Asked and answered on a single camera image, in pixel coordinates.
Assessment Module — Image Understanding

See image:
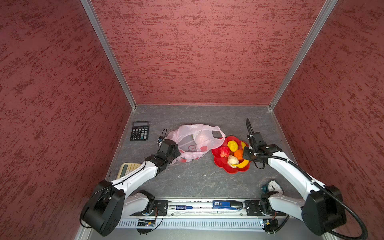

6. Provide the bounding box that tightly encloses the fake orange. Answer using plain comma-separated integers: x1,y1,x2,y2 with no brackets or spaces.
234,149,244,161

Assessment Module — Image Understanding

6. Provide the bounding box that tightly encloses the fake yellow banana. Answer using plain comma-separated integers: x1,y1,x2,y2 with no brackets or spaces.
232,142,250,169

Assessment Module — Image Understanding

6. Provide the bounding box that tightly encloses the fake yellow lemon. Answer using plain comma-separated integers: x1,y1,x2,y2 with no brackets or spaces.
227,141,239,153

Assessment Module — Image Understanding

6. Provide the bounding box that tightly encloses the pink plastic bag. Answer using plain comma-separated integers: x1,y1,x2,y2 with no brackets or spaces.
166,124,226,163

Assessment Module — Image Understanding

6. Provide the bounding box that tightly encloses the fake small tan fruit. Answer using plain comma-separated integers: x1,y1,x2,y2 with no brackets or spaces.
227,155,240,169

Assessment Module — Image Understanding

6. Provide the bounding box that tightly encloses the fake red apple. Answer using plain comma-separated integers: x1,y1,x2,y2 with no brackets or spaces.
218,146,231,158

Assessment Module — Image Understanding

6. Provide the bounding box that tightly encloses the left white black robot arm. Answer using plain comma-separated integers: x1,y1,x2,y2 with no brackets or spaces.
80,139,181,237

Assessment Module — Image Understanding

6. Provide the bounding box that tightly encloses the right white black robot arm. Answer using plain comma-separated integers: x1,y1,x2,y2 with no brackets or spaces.
243,129,369,240

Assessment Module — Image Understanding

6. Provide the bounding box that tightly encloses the black calculator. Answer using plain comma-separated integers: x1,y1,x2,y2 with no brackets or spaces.
130,121,150,142

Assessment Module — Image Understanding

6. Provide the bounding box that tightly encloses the white analog clock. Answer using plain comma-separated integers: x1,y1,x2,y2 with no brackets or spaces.
267,180,284,194

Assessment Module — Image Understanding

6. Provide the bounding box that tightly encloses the cream yellow calculator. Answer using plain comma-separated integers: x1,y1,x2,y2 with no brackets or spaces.
117,163,141,179

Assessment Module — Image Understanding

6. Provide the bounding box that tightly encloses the blue marker pen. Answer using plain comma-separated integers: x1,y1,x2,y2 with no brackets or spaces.
169,205,193,210

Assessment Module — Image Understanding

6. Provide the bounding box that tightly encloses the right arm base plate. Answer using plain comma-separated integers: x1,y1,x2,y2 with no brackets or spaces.
245,200,286,217

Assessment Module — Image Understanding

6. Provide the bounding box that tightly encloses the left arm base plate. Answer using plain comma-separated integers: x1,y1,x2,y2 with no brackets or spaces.
132,200,169,217

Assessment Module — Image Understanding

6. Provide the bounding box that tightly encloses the perforated metal front rail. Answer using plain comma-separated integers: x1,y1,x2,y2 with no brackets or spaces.
117,218,265,232

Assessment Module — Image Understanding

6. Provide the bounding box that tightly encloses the right aluminium corner post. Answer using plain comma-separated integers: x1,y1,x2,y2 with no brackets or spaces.
269,0,338,111

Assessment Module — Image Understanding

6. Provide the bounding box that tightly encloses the aluminium corner post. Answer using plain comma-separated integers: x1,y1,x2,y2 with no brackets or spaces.
269,0,338,111
81,0,137,110

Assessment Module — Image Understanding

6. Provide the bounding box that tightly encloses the left aluminium corner post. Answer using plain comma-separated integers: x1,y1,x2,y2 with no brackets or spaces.
81,0,137,110

